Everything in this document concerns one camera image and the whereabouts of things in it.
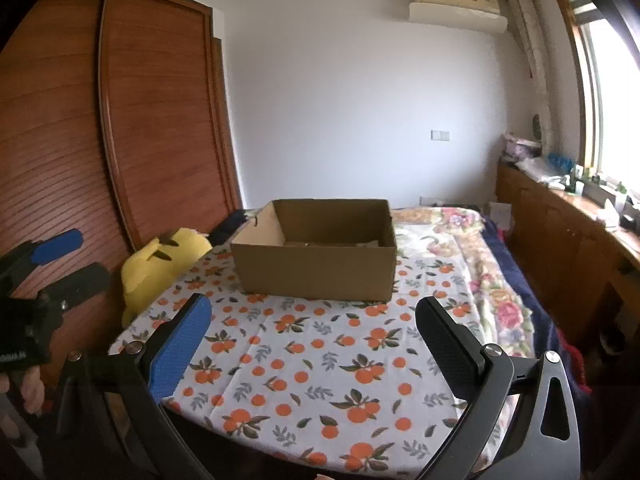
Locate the pink tissue box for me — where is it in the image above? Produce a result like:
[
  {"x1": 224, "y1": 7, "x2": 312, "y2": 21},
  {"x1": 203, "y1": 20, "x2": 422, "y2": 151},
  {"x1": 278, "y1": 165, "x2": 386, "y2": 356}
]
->
[{"x1": 502, "y1": 132, "x2": 542, "y2": 162}]

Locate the floral quilt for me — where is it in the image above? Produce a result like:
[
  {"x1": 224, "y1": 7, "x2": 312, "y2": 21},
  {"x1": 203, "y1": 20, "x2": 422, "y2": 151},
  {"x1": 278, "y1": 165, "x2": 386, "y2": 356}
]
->
[{"x1": 392, "y1": 207, "x2": 535, "y2": 358}]

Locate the wall air conditioner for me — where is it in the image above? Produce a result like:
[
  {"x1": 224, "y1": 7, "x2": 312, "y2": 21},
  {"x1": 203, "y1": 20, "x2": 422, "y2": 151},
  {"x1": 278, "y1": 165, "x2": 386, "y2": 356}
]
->
[{"x1": 409, "y1": 0, "x2": 508, "y2": 35}]

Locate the yellow plush toy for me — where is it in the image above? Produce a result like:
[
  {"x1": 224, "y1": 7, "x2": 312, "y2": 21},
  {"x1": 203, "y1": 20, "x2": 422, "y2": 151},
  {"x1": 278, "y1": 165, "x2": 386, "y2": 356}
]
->
[{"x1": 120, "y1": 228, "x2": 212, "y2": 328}]

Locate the window with frame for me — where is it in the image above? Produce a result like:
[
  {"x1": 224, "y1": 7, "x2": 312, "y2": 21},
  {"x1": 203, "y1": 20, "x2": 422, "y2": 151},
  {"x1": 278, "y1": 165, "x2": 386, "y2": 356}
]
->
[{"x1": 556, "y1": 0, "x2": 639, "y2": 195}]

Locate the wooden window cabinet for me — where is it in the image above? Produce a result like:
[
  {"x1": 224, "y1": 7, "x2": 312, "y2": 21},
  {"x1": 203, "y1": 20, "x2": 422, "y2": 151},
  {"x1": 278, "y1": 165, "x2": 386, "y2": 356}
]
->
[{"x1": 496, "y1": 164, "x2": 639, "y2": 348}]

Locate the orange print bed sheet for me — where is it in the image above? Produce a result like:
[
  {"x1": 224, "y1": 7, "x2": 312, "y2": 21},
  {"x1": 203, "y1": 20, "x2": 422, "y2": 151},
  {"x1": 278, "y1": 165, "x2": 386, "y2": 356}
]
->
[{"x1": 112, "y1": 245, "x2": 465, "y2": 478}]

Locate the white wall switch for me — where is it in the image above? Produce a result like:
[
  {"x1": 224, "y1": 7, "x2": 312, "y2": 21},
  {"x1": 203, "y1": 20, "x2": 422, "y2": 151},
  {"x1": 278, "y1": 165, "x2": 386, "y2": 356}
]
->
[{"x1": 431, "y1": 130, "x2": 450, "y2": 142}]

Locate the person's left hand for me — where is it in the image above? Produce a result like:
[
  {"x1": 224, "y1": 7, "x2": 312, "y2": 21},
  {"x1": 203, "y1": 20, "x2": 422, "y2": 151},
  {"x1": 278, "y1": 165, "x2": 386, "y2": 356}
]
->
[{"x1": 1, "y1": 366, "x2": 44, "y2": 440}]

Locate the dark blue blanket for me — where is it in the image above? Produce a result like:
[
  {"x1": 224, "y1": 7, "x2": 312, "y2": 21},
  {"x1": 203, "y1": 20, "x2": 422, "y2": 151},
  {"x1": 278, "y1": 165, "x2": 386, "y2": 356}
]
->
[{"x1": 479, "y1": 213, "x2": 591, "y2": 396}]

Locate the brown cardboard box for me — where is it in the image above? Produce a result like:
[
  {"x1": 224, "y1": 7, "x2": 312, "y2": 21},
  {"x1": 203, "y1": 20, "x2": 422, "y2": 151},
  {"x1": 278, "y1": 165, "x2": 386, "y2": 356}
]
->
[{"x1": 230, "y1": 198, "x2": 397, "y2": 302}]

